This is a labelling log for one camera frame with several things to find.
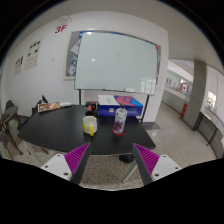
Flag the clear plastic drink bottle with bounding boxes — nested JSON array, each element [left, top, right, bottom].
[[112, 104, 129, 135]]

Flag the blue cardboard box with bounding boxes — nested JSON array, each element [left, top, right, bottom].
[[97, 94, 144, 118]]

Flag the whiteboard on black stand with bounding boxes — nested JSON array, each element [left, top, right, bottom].
[[74, 30, 162, 124]]

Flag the white mug with yellow handle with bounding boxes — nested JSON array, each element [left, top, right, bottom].
[[82, 115, 98, 137]]

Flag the black metal frame furniture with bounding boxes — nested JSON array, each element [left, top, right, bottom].
[[194, 111, 224, 158]]

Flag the red and white wall picture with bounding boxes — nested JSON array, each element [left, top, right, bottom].
[[180, 82, 190, 93]]

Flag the red floor cabinet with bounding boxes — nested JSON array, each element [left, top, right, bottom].
[[180, 102, 189, 117]]

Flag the large white wall poster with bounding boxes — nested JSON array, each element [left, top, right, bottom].
[[25, 38, 44, 70]]

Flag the orange colourful flat box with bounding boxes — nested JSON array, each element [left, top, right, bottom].
[[37, 101, 62, 113]]

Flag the small white wall poster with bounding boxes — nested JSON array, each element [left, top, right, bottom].
[[13, 55, 24, 76]]

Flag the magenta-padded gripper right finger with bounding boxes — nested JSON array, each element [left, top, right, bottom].
[[132, 142, 184, 186]]

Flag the flat round red coaster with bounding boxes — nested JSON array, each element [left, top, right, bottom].
[[111, 128, 127, 137]]

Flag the brown wooden chair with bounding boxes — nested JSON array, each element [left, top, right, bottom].
[[0, 99, 34, 161]]

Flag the red and black desk object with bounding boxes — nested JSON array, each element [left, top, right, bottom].
[[84, 101, 100, 116]]

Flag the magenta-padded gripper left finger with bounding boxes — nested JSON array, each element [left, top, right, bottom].
[[40, 142, 92, 186]]

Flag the wall notice board with papers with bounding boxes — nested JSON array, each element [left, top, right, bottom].
[[62, 30, 83, 81]]

